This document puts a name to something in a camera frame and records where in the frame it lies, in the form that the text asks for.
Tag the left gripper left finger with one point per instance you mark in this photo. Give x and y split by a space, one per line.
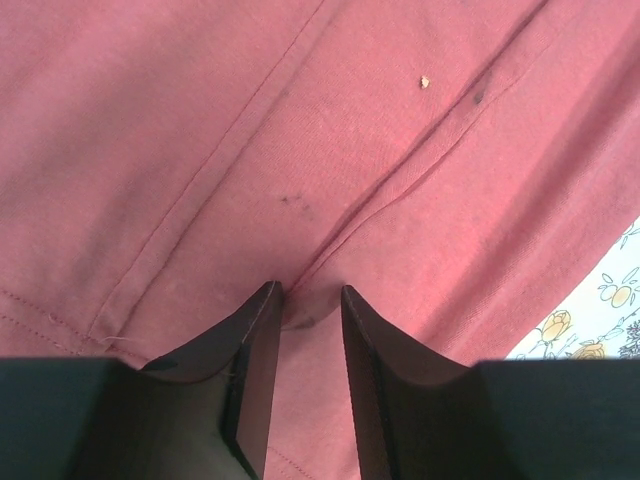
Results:
201 411

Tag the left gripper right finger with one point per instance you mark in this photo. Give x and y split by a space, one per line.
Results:
420 415

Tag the salmon pink t shirt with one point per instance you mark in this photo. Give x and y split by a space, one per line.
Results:
462 164

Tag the floral patterned table mat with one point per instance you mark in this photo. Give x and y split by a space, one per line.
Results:
600 318

